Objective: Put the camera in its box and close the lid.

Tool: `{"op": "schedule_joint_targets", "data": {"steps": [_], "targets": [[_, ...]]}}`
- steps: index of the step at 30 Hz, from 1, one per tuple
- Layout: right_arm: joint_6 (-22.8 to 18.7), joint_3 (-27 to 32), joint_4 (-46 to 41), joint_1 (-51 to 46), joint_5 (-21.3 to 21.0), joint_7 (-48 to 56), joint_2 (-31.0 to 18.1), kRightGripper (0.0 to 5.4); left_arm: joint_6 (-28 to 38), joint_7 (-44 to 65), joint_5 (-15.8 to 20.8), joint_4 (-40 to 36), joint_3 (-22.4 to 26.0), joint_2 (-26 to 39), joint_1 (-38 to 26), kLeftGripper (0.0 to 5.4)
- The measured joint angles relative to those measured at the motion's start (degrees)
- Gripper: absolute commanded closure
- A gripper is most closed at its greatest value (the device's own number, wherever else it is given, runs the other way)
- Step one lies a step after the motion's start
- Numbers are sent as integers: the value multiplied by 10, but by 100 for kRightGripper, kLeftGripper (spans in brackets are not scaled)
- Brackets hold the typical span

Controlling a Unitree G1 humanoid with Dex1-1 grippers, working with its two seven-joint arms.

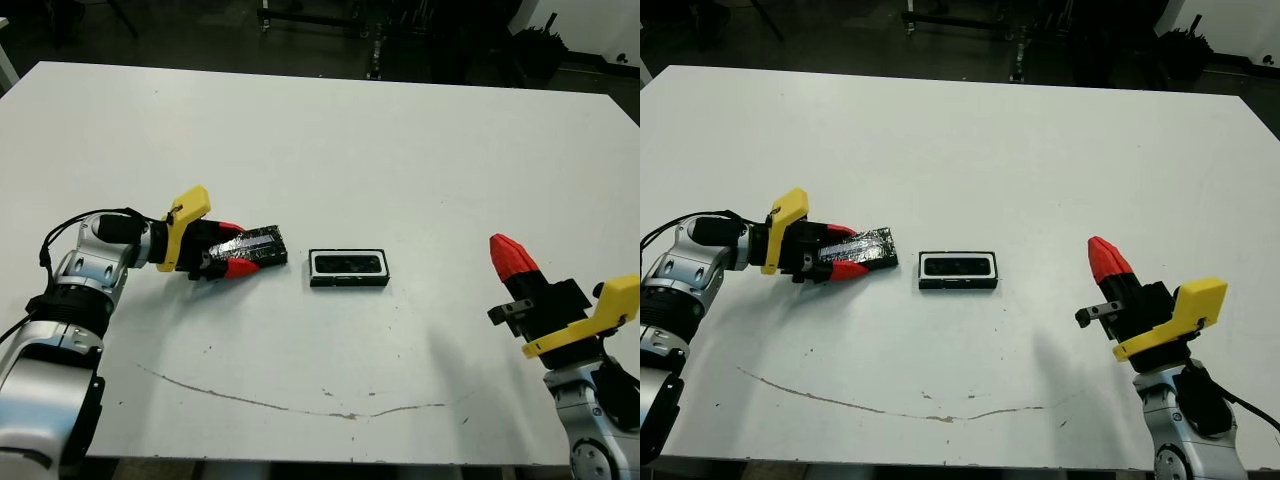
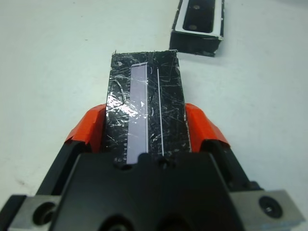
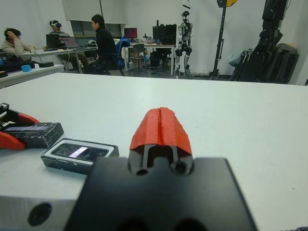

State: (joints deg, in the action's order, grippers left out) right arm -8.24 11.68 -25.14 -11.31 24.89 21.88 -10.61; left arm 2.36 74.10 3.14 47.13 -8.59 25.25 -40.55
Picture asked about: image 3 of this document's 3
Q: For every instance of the grey office chair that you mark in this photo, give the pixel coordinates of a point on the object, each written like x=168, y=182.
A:
x=137, y=49

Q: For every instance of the person in black sweater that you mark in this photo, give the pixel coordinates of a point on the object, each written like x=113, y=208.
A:
x=104, y=43

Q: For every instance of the person in beige hoodie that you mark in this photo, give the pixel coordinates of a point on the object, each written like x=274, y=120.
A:
x=14, y=47

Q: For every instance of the black equipment cases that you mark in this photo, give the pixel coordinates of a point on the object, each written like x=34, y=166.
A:
x=166, y=33

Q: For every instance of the blue tape roll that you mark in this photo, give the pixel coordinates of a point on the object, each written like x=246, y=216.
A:
x=26, y=68

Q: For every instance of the white side table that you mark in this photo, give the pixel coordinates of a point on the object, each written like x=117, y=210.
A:
x=29, y=75

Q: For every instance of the grey humanoid robot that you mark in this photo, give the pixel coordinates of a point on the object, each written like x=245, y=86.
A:
x=185, y=30

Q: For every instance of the flat black tray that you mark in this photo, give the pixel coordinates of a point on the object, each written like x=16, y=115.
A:
x=46, y=65

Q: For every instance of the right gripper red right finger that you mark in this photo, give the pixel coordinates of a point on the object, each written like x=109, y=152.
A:
x=174, y=132

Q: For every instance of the monitor with red screen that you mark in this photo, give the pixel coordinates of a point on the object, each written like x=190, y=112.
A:
x=130, y=33

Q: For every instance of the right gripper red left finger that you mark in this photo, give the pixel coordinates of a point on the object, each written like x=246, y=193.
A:
x=146, y=132

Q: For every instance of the black crane with yellow hoist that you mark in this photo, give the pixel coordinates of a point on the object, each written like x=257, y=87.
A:
x=220, y=43

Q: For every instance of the black box with white insert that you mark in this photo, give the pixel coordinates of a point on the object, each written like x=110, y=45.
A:
x=62, y=166

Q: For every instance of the blue jacket on chair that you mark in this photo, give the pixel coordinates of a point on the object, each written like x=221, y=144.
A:
x=120, y=51

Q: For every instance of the white plastic bag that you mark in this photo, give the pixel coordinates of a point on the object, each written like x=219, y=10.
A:
x=234, y=59

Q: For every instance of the black taped box lid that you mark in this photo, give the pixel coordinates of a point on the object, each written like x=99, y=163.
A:
x=41, y=134

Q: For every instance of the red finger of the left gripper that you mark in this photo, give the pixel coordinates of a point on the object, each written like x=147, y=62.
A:
x=27, y=119
x=9, y=142

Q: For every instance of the person wearing VR headset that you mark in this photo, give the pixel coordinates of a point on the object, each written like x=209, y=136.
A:
x=56, y=30

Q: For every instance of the long white desk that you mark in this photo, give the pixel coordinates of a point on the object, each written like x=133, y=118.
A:
x=79, y=48

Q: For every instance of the white desk with wooden top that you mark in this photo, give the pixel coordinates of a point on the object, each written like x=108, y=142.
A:
x=154, y=45

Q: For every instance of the black laptop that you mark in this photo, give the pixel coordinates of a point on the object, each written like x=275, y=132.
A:
x=53, y=41

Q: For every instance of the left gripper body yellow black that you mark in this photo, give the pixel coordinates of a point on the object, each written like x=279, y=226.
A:
x=7, y=115

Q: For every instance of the laptop with purple screen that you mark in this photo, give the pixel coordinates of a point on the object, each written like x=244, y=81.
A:
x=71, y=42

